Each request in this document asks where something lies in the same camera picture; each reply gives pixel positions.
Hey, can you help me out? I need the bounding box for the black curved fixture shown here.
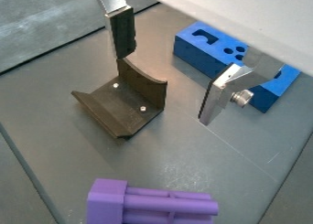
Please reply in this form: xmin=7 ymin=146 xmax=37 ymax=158
xmin=72 ymin=59 xmax=167 ymax=138

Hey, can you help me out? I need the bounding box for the blue shape-sorter block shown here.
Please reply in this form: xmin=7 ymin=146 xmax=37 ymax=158
xmin=174 ymin=22 xmax=301 ymax=113

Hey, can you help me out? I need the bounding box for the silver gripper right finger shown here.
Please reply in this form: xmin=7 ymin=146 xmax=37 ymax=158
xmin=198 ymin=48 xmax=284 ymax=125

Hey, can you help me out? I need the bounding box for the purple three-prong object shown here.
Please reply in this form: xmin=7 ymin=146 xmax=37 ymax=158
xmin=87 ymin=178 xmax=219 ymax=224

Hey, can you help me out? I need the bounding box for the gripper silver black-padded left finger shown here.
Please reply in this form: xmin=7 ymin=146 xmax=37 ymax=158
xmin=96 ymin=0 xmax=135 ymax=59

